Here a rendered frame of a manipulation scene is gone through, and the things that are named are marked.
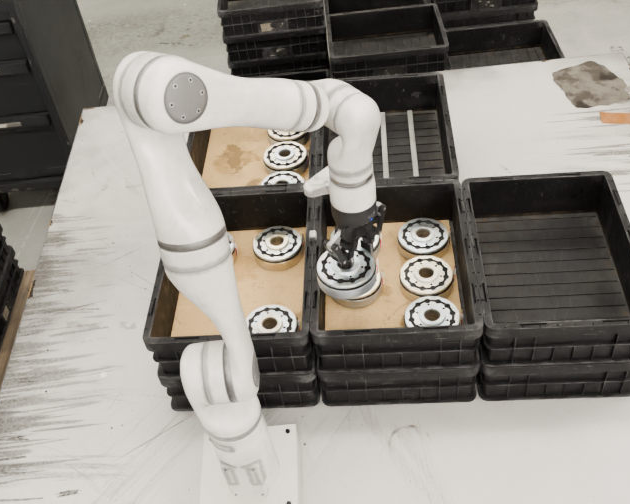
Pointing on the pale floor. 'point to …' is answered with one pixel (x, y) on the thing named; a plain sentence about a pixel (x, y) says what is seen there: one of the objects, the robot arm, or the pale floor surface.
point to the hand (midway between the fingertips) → (357, 257)
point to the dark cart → (31, 92)
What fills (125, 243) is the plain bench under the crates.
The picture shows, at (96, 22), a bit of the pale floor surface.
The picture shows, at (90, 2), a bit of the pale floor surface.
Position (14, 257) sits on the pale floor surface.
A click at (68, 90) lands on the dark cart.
